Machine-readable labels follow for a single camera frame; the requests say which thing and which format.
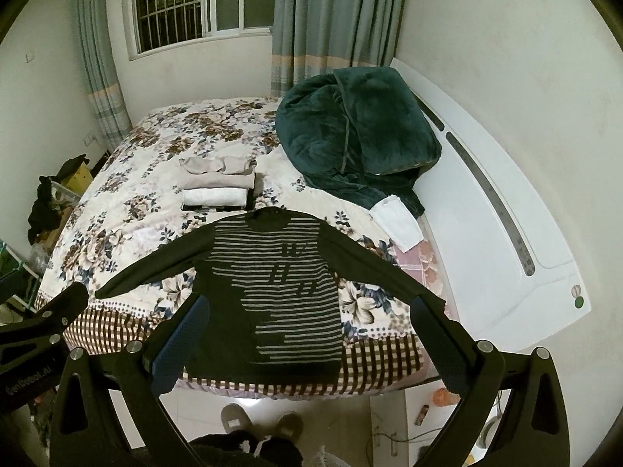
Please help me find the pink pillow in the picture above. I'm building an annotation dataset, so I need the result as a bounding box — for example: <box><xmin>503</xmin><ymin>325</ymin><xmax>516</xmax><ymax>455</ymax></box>
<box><xmin>395</xmin><ymin>241</ymin><xmax>445</xmax><ymax>298</ymax></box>

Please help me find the white nightstand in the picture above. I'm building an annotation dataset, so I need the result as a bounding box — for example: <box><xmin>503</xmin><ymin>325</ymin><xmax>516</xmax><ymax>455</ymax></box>
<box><xmin>368</xmin><ymin>378</ymin><xmax>512</xmax><ymax>467</ymax></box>

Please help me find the yellow cardboard box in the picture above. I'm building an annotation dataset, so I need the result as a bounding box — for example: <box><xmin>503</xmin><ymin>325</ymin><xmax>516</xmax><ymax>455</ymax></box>
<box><xmin>61</xmin><ymin>163</ymin><xmax>93</xmax><ymax>196</ymax></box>

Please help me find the right teal curtain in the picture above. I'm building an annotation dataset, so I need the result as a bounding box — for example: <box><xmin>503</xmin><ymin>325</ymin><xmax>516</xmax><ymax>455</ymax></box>
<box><xmin>270</xmin><ymin>0</ymin><xmax>405</xmax><ymax>96</ymax></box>

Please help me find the teal curtain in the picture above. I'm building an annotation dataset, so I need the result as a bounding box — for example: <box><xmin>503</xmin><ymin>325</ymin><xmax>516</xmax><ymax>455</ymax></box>
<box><xmin>72</xmin><ymin>0</ymin><xmax>132</xmax><ymax>151</ymax></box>
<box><xmin>270</xmin><ymin>0</ymin><xmax>405</xmax><ymax>96</ymax></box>

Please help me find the right grey slipper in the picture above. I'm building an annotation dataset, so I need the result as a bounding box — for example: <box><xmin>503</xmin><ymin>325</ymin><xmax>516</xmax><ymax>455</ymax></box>
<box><xmin>273</xmin><ymin>412</ymin><xmax>304</xmax><ymax>444</ymax></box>

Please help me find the dark green plush blanket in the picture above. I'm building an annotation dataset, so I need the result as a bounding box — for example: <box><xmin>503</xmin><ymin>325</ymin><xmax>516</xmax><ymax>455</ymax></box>
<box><xmin>275</xmin><ymin>67</ymin><xmax>442</xmax><ymax>217</ymax></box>

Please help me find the beige folded garment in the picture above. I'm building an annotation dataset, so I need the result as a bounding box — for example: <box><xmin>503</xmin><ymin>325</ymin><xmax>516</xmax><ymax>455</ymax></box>
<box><xmin>178</xmin><ymin>156</ymin><xmax>255</xmax><ymax>190</ymax></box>

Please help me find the white bed headboard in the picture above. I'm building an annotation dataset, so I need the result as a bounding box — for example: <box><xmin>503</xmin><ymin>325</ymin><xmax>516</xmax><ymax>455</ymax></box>
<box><xmin>392</xmin><ymin>59</ymin><xmax>591</xmax><ymax>351</ymax></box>

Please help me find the white folded garment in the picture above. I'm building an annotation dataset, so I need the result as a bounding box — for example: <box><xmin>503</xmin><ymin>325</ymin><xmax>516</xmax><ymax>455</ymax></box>
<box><xmin>181</xmin><ymin>188</ymin><xmax>248</xmax><ymax>207</ymax></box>

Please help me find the black striped sweater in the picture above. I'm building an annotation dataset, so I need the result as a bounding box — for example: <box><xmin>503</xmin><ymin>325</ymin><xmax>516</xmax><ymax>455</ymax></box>
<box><xmin>95</xmin><ymin>208</ymin><xmax>430</xmax><ymax>386</ymax></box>

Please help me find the black clothes pile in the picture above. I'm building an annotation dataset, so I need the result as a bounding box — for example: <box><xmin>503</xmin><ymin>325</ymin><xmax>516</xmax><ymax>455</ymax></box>
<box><xmin>28</xmin><ymin>154</ymin><xmax>89</xmax><ymax>246</ymax></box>

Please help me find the left teal curtain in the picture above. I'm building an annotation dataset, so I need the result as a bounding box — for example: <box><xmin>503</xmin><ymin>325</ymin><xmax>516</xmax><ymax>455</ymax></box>
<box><xmin>72</xmin><ymin>0</ymin><xmax>132</xmax><ymax>151</ymax></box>

